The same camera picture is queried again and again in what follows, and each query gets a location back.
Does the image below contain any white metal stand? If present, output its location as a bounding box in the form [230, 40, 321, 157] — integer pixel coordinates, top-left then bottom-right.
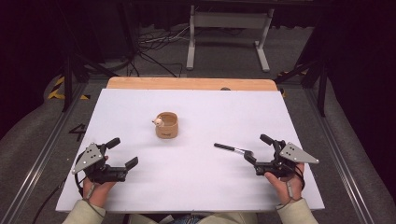
[185, 5, 276, 74]

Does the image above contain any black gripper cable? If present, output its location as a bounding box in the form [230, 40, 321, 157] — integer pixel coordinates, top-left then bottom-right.
[32, 169, 89, 224]
[285, 162, 306, 201]

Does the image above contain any person's left hand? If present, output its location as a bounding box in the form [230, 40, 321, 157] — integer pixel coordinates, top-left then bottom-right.
[81, 154, 118, 209]

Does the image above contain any person's torso and lap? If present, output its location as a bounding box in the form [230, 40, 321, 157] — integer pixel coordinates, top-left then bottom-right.
[128, 212, 260, 224]

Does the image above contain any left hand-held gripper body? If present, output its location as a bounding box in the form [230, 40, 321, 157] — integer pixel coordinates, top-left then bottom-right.
[72, 142, 129, 185]

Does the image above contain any round wooden cup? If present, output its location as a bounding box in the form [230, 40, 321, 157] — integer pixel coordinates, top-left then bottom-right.
[151, 111, 179, 140]

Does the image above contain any aluminium floor rail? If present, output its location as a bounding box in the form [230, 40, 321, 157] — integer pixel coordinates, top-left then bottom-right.
[302, 88, 375, 224]
[0, 81, 89, 224]

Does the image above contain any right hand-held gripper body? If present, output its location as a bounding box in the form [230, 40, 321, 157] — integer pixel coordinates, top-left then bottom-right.
[254, 139, 320, 179]

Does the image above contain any person's right hand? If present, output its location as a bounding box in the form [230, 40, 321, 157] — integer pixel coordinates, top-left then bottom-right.
[263, 161, 305, 206]

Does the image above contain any yellow black floor tape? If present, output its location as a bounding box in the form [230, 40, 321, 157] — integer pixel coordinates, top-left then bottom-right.
[47, 76, 92, 102]

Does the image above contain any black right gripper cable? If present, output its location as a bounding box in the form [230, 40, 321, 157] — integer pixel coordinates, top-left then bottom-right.
[285, 162, 306, 201]

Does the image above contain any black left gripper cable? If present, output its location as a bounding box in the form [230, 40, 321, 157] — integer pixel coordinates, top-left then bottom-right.
[32, 169, 89, 224]

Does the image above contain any bundle of floor cables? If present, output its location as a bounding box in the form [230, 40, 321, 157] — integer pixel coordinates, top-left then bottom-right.
[129, 25, 191, 78]

